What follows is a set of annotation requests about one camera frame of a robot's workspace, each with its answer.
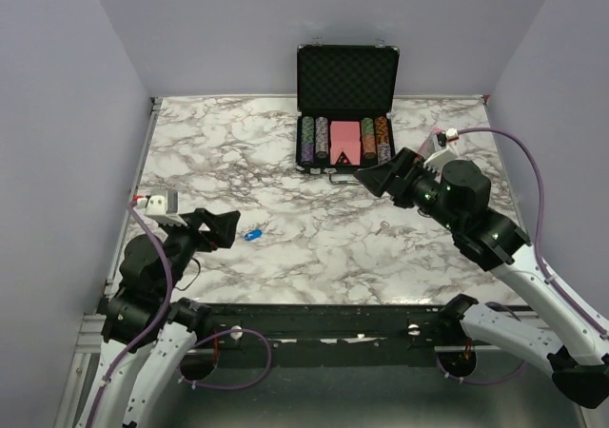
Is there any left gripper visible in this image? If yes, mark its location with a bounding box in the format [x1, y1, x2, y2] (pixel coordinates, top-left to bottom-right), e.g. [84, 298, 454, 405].
[159, 205, 241, 296]

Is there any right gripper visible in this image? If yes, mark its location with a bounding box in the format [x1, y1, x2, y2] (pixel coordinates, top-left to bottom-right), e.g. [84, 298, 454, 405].
[355, 145, 462, 233]

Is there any blue key tag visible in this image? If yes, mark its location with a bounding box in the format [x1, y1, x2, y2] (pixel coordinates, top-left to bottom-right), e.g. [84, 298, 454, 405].
[244, 229, 263, 242]

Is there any silver key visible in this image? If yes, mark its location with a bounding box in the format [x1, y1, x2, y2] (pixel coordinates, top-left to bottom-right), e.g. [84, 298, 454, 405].
[375, 221, 391, 236]

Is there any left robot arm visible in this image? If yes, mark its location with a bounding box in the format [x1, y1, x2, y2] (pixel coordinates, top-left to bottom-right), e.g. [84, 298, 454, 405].
[77, 208, 241, 427]

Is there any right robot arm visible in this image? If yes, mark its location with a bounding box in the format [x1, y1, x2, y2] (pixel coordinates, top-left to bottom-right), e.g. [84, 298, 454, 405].
[355, 148, 608, 409]

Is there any pink card box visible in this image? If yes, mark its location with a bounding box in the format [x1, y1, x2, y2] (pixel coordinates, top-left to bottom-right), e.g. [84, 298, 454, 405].
[418, 127, 447, 159]

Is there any black poker chip case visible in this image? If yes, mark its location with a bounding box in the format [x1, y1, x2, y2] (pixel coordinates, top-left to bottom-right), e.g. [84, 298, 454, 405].
[295, 44, 400, 177]

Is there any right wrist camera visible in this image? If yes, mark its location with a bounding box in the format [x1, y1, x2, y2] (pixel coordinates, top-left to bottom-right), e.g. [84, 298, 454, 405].
[419, 128, 459, 175]

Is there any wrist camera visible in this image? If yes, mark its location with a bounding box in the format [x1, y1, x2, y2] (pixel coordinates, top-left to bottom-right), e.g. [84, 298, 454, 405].
[132, 189, 187, 226]
[419, 128, 459, 175]

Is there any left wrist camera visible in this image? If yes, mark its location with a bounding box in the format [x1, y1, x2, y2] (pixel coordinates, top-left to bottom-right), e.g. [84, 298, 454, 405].
[132, 189, 187, 226]

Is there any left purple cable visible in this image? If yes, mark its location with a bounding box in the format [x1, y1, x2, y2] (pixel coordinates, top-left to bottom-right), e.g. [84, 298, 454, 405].
[85, 197, 273, 428]

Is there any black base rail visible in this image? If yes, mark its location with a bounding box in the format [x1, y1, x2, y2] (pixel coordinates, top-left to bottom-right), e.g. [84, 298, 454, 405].
[94, 299, 534, 370]

